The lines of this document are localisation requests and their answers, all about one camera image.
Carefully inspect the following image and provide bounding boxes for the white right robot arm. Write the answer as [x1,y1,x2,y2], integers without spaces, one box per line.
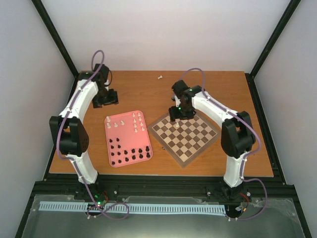
[168,80,256,188]

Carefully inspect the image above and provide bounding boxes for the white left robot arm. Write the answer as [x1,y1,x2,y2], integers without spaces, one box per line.
[49,63,118,200]

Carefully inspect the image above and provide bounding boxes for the wooden chess board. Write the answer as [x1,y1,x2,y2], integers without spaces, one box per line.
[148,113,221,168]

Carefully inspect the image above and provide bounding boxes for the pink plastic tray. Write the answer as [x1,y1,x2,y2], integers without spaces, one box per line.
[105,111,153,168]

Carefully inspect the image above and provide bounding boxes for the black aluminium frame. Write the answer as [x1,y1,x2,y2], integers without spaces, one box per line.
[15,0,312,238]

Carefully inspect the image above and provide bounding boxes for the light blue cable duct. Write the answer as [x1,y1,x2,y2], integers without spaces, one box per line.
[38,201,226,216]

